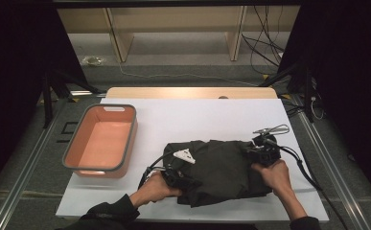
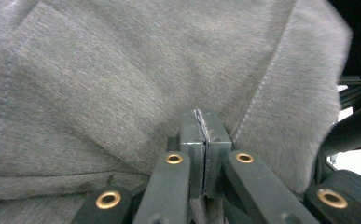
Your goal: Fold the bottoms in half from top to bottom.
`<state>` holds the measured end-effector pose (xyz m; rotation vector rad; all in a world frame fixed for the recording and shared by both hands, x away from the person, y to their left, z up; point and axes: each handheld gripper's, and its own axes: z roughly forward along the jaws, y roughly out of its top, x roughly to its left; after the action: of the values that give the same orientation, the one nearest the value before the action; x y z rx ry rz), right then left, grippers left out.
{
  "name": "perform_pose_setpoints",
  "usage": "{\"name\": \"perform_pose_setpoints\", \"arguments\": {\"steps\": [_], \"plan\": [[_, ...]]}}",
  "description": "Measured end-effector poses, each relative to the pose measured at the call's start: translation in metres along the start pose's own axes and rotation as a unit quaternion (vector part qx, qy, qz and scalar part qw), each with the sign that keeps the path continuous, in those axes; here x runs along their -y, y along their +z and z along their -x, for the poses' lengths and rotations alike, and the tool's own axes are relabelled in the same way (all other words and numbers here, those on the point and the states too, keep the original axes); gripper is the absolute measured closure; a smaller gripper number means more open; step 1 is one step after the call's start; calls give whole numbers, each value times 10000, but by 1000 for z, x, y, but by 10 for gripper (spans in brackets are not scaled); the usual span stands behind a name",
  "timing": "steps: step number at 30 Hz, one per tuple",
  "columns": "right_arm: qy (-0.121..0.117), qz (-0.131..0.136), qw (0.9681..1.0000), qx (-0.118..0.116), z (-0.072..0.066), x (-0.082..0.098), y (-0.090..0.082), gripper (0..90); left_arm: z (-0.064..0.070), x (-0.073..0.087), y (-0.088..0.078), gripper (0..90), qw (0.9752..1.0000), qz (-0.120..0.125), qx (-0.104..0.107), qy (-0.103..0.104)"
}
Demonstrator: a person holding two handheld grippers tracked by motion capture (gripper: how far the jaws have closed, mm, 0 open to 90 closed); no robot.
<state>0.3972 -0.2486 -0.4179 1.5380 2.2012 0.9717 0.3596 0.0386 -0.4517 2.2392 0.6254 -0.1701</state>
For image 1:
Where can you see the short aluminium rail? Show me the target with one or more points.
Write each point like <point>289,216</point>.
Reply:
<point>87,93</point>

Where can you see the person's left hand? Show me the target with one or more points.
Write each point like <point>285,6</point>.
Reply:
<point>154,191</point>

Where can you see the person's right hand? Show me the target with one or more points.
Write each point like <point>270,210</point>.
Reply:
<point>279,177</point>

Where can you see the orange basket with grey rim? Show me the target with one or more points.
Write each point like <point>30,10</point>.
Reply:
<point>103,143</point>

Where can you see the crumpled clear plastic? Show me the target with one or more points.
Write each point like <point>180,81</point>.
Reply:
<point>93,60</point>

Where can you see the black curtain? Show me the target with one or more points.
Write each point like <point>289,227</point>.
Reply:
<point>349,64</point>
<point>13,64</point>

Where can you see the black tripod stand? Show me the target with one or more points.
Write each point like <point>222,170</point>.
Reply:
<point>47,102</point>
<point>307,96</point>

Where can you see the white board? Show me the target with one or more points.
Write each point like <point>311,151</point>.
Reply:
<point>189,121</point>

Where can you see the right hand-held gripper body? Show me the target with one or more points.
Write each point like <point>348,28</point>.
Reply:
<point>266,151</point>

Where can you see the long aluminium rail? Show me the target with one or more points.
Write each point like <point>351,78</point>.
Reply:
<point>333,179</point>
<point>17,191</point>

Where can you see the black frame bar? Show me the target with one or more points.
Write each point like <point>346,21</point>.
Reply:
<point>173,3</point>

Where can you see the dark grey skirt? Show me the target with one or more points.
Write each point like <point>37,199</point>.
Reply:
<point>221,172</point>

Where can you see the light wooden shelf unit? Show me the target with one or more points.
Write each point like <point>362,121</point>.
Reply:
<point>122,41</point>

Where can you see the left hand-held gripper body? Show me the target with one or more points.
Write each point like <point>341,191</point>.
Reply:
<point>184,156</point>

